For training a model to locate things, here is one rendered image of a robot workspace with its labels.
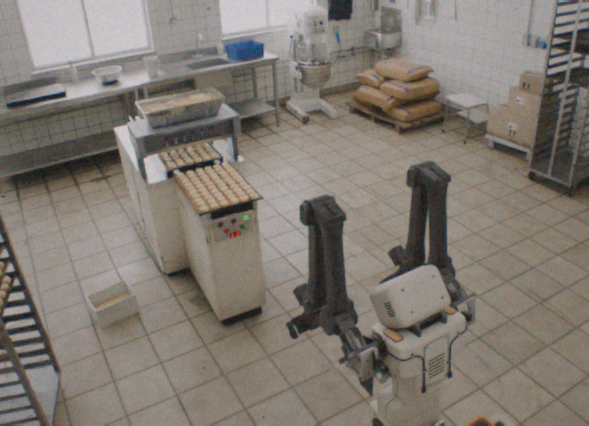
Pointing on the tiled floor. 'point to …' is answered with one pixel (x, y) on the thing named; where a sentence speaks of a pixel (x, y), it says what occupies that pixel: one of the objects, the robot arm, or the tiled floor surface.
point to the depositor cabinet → (161, 202)
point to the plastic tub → (113, 303)
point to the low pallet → (395, 118)
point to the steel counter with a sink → (194, 65)
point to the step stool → (468, 110)
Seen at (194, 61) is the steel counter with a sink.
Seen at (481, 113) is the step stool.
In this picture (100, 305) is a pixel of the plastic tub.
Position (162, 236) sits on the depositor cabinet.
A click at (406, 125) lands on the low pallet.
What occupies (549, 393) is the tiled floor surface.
